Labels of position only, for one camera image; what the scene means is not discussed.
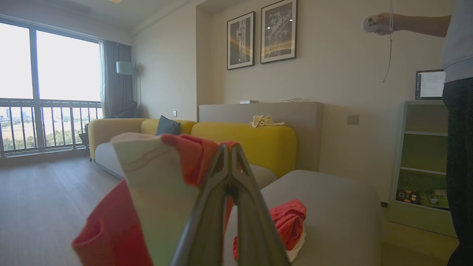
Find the plain red garment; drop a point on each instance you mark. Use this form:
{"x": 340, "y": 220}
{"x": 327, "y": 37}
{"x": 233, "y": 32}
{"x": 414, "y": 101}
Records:
{"x": 288, "y": 221}

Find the cream cloth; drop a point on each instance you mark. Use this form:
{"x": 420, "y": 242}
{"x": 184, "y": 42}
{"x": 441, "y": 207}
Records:
{"x": 264, "y": 120}

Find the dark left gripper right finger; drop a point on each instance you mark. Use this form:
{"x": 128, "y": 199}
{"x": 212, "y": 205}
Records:
{"x": 255, "y": 221}

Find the wide framed dark picture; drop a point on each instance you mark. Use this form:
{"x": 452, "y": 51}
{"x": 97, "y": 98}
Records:
{"x": 278, "y": 31}

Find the person's black trousers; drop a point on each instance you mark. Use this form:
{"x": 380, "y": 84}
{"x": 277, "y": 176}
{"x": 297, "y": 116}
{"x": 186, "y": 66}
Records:
{"x": 460, "y": 166}

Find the red garment with white stripes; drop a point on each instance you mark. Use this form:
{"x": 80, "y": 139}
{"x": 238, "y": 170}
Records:
{"x": 147, "y": 192}

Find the laptop screen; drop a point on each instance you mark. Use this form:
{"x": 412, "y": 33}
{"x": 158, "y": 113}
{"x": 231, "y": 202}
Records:
{"x": 430, "y": 84}

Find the grey window frame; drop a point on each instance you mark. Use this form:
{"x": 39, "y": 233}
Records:
{"x": 34, "y": 74}

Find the yellow and grey sofa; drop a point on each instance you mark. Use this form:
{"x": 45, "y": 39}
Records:
{"x": 258, "y": 147}

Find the white handheld controller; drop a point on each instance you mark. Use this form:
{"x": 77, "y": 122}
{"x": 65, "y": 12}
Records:
{"x": 369, "y": 24}

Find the small flat box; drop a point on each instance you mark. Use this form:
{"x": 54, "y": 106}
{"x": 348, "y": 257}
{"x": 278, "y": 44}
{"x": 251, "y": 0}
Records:
{"x": 248, "y": 101}

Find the small pale box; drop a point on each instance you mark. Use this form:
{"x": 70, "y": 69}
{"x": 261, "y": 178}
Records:
{"x": 441, "y": 193}

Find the dark chair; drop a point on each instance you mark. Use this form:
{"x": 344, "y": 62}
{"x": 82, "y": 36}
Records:
{"x": 85, "y": 142}

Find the balcony railing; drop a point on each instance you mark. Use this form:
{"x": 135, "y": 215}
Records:
{"x": 48, "y": 122}

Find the white open shelf unit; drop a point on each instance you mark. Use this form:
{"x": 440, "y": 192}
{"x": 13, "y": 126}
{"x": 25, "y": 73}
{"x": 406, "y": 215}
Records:
{"x": 421, "y": 162}

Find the person's bare forearm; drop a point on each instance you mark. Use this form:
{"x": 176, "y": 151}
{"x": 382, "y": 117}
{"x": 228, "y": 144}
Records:
{"x": 421, "y": 25}

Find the floor lamp with white shade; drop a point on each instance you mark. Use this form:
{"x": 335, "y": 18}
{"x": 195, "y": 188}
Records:
{"x": 125, "y": 68}

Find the black orange patterned item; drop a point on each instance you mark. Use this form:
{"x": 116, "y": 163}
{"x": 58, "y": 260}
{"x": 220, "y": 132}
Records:
{"x": 408, "y": 196}

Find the white wall socket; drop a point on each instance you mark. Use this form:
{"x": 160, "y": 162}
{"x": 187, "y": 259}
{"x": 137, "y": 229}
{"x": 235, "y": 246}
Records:
{"x": 353, "y": 119}

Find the person's grey shirt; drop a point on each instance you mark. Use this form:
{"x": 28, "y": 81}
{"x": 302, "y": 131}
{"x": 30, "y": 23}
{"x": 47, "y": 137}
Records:
{"x": 460, "y": 40}

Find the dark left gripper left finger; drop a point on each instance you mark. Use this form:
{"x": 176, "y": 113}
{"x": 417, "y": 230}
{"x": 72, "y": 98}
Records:
{"x": 207, "y": 218}

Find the narrow framed dark picture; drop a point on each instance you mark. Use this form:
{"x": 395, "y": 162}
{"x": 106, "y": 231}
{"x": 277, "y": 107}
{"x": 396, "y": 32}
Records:
{"x": 241, "y": 40}

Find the dark grey cushion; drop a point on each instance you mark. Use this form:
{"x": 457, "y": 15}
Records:
{"x": 168, "y": 126}

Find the grey curtain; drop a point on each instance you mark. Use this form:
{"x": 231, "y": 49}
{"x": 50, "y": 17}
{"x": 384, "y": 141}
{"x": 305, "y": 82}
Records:
{"x": 116, "y": 77}

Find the person's hand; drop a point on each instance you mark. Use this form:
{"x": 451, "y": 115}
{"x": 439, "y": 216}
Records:
{"x": 385, "y": 24}

